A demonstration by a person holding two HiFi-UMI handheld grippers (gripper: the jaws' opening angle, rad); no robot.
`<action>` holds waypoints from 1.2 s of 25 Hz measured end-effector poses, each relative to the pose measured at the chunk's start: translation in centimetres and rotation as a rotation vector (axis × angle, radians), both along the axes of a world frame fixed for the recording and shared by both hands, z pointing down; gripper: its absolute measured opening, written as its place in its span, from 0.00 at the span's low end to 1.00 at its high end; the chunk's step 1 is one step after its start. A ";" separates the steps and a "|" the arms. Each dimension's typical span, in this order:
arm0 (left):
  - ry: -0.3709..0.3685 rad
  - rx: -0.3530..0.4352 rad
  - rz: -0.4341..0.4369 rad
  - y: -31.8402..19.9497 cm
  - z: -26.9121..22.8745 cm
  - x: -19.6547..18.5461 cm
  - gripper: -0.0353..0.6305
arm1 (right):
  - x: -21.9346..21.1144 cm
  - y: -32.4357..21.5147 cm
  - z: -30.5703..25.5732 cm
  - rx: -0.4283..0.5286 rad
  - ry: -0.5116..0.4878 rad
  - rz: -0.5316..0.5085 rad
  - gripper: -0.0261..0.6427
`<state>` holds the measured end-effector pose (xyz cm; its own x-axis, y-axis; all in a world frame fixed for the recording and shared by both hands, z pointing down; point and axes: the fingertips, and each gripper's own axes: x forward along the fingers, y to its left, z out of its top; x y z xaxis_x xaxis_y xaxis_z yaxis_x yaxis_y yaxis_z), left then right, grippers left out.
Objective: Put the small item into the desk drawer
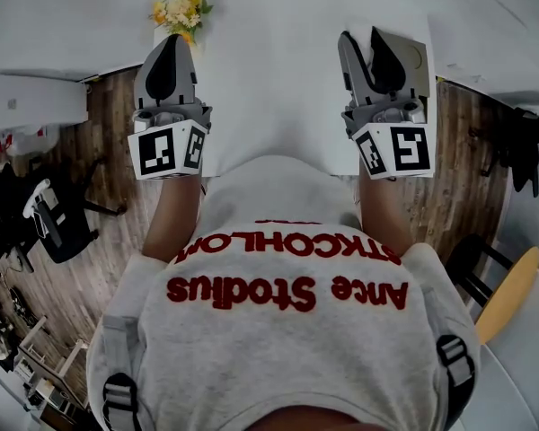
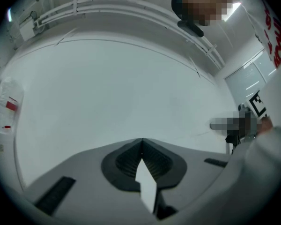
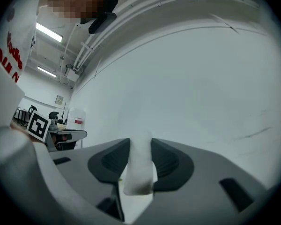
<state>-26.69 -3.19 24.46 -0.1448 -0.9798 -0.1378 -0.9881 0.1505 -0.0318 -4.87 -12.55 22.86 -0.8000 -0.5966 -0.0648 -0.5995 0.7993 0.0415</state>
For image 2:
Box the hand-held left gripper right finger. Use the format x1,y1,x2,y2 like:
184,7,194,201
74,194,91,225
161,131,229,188
141,138,230,220

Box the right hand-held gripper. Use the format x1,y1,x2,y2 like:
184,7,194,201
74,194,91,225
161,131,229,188
210,90,270,148

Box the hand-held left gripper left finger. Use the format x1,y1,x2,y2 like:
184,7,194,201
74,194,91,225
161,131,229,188
23,138,153,225

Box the person's right hand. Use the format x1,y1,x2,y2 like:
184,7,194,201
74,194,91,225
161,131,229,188
259,116,274,134

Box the frosted glass partition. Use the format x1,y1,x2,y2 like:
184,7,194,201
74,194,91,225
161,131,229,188
224,48,277,110

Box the grey t-shirt red lettering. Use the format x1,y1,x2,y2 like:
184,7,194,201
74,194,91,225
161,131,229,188
170,0,281,225

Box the white plastic bag red labels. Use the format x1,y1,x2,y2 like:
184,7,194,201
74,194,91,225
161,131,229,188
0,76,24,134

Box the bright ceiling light panel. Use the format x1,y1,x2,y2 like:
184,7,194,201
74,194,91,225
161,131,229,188
222,2,242,23

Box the person's head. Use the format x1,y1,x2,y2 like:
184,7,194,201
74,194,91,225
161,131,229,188
172,0,235,27

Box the white ceiling pipe bundle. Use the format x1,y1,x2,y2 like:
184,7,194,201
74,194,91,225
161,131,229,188
35,0,225,70

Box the black head-mounted camera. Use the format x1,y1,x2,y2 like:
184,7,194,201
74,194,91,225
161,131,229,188
177,19,205,38

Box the white wall box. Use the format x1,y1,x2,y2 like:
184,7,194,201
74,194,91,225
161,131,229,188
18,17,38,41

